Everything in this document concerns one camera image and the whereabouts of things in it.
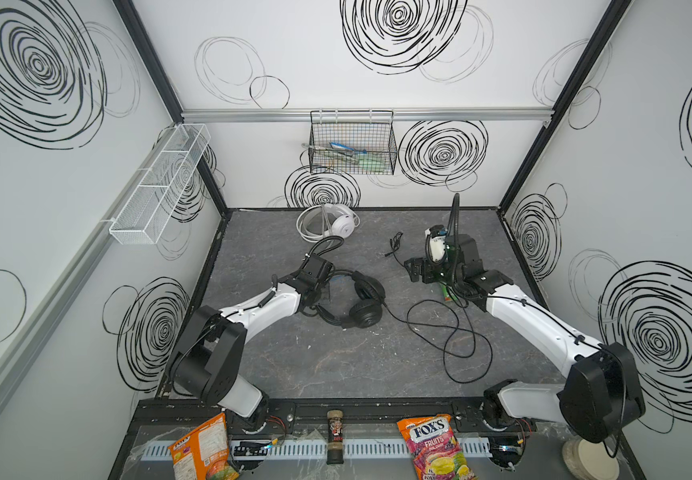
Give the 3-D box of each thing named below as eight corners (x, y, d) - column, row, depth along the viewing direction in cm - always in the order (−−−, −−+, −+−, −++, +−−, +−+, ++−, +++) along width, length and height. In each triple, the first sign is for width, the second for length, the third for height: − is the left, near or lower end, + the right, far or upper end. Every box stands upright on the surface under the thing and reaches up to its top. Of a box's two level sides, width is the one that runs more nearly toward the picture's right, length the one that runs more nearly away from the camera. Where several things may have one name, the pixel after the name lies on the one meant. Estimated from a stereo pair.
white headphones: (297, 242, 111) (293, 227, 105) (301, 215, 120) (298, 200, 114) (359, 241, 111) (359, 227, 105) (358, 215, 120) (359, 200, 114)
